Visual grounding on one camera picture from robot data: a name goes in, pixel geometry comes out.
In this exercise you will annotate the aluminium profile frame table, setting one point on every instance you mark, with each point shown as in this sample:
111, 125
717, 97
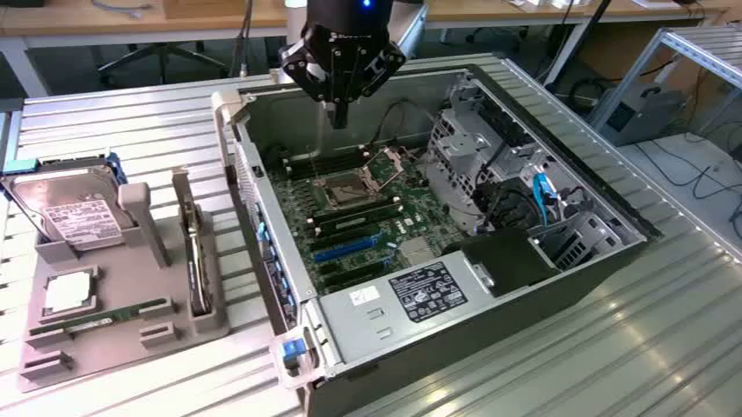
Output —
701, 43

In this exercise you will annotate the black office chair base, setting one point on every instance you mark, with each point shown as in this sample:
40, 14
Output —
164, 54

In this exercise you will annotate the silver drive cage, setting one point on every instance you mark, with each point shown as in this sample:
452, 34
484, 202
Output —
458, 187

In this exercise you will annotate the grey control box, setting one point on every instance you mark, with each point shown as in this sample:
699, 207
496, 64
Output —
648, 117

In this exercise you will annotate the silver CPU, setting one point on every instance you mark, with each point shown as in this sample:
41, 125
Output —
68, 293

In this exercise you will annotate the silver chipset heatsink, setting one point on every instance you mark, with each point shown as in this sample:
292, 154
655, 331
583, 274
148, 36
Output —
416, 254

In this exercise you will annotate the blue expansion slot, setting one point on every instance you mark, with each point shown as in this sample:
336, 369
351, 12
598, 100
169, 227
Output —
347, 252

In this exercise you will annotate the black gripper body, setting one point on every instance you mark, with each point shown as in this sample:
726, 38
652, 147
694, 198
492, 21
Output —
347, 26

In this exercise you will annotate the silver disk bay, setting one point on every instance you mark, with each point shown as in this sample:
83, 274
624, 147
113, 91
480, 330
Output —
579, 247

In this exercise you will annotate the black expansion slot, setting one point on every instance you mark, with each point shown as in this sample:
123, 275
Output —
347, 240
354, 269
356, 280

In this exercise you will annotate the graphics card with metal bracket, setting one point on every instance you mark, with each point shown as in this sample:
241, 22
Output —
196, 269

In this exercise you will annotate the silver power supply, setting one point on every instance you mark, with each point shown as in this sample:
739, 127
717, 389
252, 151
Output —
371, 321

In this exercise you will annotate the hard drive with blue caddy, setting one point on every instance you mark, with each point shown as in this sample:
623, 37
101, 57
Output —
117, 171

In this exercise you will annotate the CPU socket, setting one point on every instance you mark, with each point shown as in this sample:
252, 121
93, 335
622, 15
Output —
347, 191

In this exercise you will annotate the wooden desk white frame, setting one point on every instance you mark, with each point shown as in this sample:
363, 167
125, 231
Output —
69, 21
504, 15

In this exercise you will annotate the grey parts rack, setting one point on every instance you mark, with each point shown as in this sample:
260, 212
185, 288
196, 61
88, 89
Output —
156, 295

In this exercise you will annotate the open black PC case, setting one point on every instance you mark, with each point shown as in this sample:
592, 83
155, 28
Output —
463, 347

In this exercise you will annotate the black plastic shroud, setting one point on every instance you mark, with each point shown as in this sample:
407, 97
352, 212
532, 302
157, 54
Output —
504, 260

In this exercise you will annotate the silver hard disk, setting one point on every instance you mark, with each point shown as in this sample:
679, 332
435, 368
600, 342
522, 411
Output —
64, 195

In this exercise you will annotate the green motherboard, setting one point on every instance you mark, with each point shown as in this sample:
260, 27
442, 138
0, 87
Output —
399, 208

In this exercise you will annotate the green RAM stick white label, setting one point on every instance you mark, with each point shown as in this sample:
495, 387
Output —
124, 312

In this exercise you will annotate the blue case latch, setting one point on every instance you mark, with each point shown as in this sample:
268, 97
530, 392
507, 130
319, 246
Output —
291, 349

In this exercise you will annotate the thin metal locking lever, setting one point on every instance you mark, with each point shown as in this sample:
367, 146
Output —
316, 171

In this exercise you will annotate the installed green RAM stick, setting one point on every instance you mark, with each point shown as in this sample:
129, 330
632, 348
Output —
358, 220

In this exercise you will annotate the metal socket cover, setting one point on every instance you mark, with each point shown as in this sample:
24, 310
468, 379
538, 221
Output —
368, 174

